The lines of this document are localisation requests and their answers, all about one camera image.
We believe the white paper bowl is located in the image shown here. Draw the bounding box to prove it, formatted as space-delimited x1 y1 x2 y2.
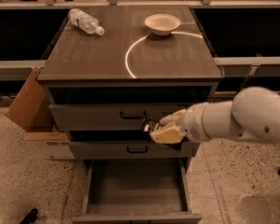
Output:
145 14 181 36

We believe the open cardboard box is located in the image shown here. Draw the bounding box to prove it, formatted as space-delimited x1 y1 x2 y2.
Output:
6 67 75 160

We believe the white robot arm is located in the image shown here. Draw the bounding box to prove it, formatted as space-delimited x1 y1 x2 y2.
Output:
149 87 280 145

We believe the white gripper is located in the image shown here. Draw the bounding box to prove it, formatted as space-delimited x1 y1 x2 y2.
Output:
149 103 209 144

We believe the black object on floor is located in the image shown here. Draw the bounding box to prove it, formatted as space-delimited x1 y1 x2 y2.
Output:
20 208 38 224

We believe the grey drawer cabinet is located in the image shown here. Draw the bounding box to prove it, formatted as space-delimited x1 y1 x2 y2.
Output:
37 5 224 224

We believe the clear plastic water bottle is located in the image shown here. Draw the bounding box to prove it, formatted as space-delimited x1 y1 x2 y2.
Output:
68 8 105 35

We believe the top grey drawer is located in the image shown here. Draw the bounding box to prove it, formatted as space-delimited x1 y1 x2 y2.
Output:
49 104 190 131

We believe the middle grey drawer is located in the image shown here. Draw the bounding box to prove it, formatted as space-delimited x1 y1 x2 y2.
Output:
69 141 199 160

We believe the bottom grey open drawer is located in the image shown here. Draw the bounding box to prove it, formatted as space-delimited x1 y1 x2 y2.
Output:
72 158 202 224

